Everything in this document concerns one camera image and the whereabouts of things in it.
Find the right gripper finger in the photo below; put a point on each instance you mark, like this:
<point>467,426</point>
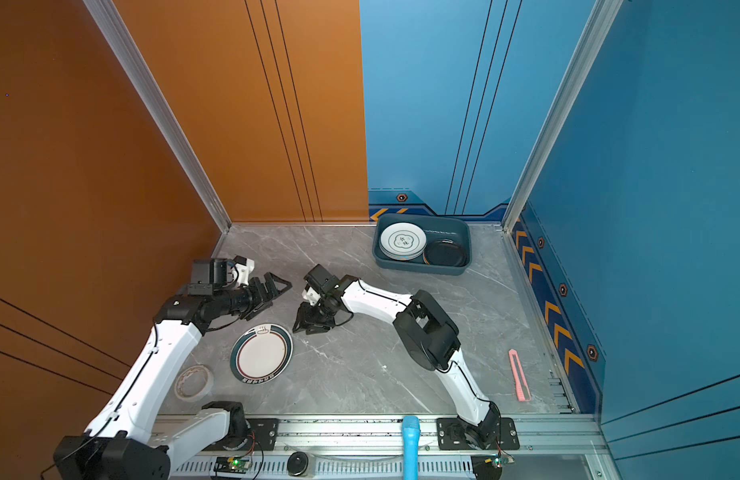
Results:
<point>302,321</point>
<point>319,326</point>

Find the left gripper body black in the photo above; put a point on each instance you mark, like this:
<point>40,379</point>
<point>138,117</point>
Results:
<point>257,297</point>

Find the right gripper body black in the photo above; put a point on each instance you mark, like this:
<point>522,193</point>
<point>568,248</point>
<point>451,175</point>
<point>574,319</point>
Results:
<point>318,316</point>

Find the white plate dark rim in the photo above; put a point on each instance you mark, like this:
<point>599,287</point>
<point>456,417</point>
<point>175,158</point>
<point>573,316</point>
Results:
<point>261,354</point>

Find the large white flower plate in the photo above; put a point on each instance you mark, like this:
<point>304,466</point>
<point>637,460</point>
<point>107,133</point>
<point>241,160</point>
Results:
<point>403,241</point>

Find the black plate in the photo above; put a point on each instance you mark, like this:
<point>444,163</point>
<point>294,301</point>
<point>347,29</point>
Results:
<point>445,252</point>

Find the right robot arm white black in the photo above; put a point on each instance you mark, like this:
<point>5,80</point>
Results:
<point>428,333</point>

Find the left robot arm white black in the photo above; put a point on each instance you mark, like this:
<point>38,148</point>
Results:
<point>118,443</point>

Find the teal plastic bin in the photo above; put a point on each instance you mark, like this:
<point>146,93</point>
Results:
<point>436,228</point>

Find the tape roll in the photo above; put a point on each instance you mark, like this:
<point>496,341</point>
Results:
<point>194,383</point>

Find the black round knob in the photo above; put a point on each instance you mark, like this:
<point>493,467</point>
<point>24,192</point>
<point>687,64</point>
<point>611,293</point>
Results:
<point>300,465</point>

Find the left circuit board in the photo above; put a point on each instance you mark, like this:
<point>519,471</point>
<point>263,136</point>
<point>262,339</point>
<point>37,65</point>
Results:
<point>232,465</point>

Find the circuit board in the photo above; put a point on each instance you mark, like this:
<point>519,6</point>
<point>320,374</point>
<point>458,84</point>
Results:
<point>500,460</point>
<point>232,465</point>

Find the pink flat tool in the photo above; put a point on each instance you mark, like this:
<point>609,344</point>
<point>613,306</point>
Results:
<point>522,389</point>

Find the right circuit board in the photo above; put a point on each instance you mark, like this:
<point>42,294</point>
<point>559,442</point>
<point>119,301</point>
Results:
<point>500,460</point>

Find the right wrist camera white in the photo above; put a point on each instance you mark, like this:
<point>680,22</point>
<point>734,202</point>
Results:
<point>311,296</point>

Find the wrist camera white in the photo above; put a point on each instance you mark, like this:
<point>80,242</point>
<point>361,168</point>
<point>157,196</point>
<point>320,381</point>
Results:
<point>243,269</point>
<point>311,296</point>

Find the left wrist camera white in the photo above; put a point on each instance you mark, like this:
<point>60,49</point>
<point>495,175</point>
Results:
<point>243,269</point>

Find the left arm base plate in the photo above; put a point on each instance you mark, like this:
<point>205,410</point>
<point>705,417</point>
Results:
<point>261,433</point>

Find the blue cylinder handle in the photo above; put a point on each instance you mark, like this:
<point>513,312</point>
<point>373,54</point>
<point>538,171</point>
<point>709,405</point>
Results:
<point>411,432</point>

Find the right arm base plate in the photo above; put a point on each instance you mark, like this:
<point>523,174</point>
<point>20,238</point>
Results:
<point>456,434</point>

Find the aluminium front rail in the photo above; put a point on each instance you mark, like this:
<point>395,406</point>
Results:
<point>568,446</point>

